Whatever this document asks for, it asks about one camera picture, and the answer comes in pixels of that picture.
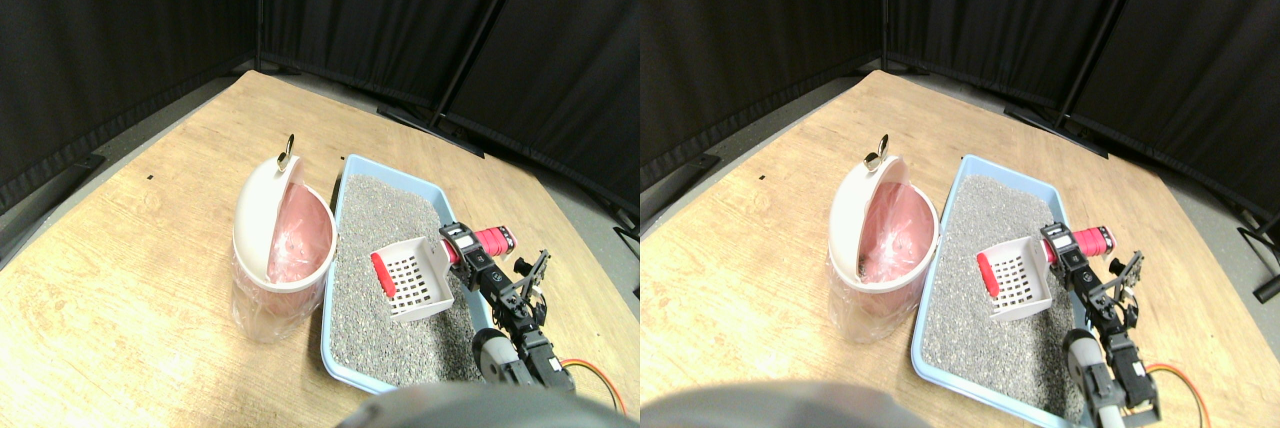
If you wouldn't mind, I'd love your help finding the white scoop with red handle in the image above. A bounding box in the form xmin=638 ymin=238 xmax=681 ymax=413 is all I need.
xmin=368 ymin=227 xmax=517 ymax=324
xmin=975 ymin=226 xmax=1114 ymax=323

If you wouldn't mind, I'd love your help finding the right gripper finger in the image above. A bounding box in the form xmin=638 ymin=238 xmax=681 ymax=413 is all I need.
xmin=438 ymin=221 xmax=481 ymax=269
xmin=1038 ymin=221 xmax=1079 ymax=267

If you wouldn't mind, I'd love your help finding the red lump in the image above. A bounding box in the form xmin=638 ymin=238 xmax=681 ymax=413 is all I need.
xmin=977 ymin=252 xmax=1001 ymax=299
xmin=371 ymin=251 xmax=397 ymax=299

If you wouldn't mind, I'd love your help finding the white bin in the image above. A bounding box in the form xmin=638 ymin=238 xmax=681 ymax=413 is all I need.
xmin=231 ymin=134 xmax=338 ymax=344
xmin=827 ymin=134 xmax=941 ymax=344

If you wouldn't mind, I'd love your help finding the black curtain stand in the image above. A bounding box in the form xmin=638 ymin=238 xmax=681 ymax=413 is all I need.
xmin=880 ymin=0 xmax=926 ymax=77
xmin=1003 ymin=0 xmax=1149 ymax=157
xmin=377 ymin=0 xmax=529 ymax=157
xmin=254 ymin=0 xmax=301 ymax=77

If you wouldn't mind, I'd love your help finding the black bracket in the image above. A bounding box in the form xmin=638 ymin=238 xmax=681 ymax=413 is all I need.
xmin=1095 ymin=251 xmax=1146 ymax=314
xmin=500 ymin=248 xmax=553 ymax=314

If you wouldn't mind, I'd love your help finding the blue litter tray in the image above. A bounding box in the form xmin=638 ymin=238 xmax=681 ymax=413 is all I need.
xmin=320 ymin=154 xmax=498 ymax=395
xmin=910 ymin=154 xmax=1086 ymax=424

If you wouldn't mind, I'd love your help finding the orange wire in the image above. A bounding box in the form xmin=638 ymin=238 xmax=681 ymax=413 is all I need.
xmin=560 ymin=356 xmax=629 ymax=417
xmin=1145 ymin=362 xmax=1213 ymax=419

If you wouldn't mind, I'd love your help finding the black tripod stand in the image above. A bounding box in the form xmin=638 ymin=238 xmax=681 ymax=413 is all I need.
xmin=1236 ymin=206 xmax=1280 ymax=304

